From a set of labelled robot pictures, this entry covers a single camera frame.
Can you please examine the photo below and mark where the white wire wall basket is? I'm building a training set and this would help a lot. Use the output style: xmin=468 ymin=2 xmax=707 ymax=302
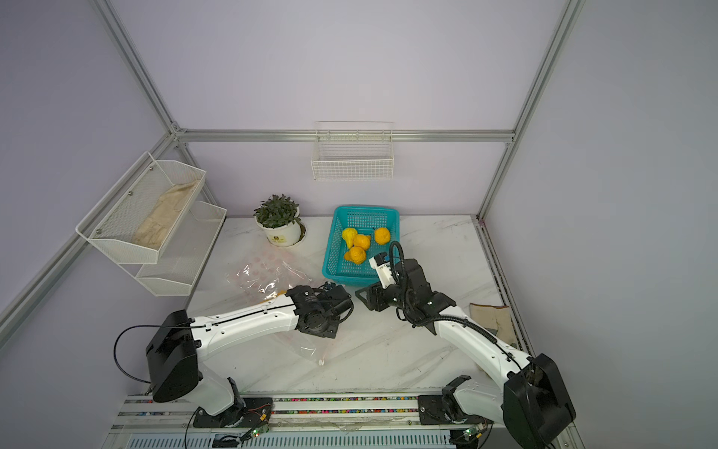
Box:
xmin=310 ymin=121 xmax=395 ymax=181

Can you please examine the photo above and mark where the beige work glove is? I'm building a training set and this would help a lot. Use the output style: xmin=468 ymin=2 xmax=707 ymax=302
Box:
xmin=469 ymin=303 xmax=520 ymax=349

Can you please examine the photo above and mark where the bright yellow pear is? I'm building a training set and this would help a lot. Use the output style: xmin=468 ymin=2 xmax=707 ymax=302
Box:
xmin=341 ymin=227 xmax=358 ymax=249

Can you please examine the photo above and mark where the yellow pear bag top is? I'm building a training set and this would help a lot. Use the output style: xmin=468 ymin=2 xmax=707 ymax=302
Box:
xmin=344 ymin=246 xmax=366 ymax=265

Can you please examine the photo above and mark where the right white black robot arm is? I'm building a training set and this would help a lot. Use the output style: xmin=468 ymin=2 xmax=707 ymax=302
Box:
xmin=356 ymin=241 xmax=576 ymax=448

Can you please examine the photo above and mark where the clear zip-top bag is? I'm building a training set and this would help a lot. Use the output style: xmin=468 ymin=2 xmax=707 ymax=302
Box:
xmin=278 ymin=331 xmax=333 ymax=367
xmin=225 ymin=246 xmax=318 ymax=305

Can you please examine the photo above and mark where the orange yellow pear bag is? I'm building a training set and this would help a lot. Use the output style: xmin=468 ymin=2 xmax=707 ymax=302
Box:
xmin=373 ymin=227 xmax=392 ymax=245

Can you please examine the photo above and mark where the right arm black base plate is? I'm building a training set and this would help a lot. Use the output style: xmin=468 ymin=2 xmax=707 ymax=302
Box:
xmin=417 ymin=375 xmax=488 ymax=426

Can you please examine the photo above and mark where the white mesh shelf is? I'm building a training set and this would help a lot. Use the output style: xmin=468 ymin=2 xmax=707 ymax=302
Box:
xmin=136 ymin=200 xmax=226 ymax=297
xmin=76 ymin=153 xmax=206 ymax=265

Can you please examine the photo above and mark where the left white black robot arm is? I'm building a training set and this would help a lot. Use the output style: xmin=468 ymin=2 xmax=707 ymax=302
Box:
xmin=146 ymin=282 xmax=353 ymax=416

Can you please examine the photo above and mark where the white mesh lower shelf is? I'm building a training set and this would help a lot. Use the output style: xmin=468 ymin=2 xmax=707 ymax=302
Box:
xmin=136 ymin=200 xmax=226 ymax=297

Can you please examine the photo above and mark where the teal plastic basket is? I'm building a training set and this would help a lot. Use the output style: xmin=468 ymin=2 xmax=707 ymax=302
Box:
xmin=323 ymin=206 xmax=400 ymax=286

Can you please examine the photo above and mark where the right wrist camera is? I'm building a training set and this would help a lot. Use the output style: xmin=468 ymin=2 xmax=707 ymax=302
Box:
xmin=369 ymin=252 xmax=398 ymax=289

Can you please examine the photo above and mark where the white mesh upper shelf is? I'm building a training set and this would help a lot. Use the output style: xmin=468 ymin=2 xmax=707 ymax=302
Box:
xmin=76 ymin=153 xmax=206 ymax=265

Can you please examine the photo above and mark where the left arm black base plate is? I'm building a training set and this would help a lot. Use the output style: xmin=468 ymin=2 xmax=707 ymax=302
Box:
xmin=192 ymin=397 xmax=274 ymax=428

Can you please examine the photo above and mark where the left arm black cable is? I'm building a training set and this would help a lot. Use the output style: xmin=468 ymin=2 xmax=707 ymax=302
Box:
xmin=113 ymin=323 xmax=169 ymax=385

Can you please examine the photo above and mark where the beige cloth in shelf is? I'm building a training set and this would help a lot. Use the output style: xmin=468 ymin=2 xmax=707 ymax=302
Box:
xmin=132 ymin=181 xmax=198 ymax=250

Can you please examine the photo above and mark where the potted green plant white pot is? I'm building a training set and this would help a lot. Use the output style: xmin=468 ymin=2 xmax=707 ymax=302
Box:
xmin=254 ymin=194 xmax=303 ymax=248

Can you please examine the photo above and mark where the aluminium rail with coloured beads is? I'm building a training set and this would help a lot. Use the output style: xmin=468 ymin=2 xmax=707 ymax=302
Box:
xmin=108 ymin=389 xmax=576 ymax=434

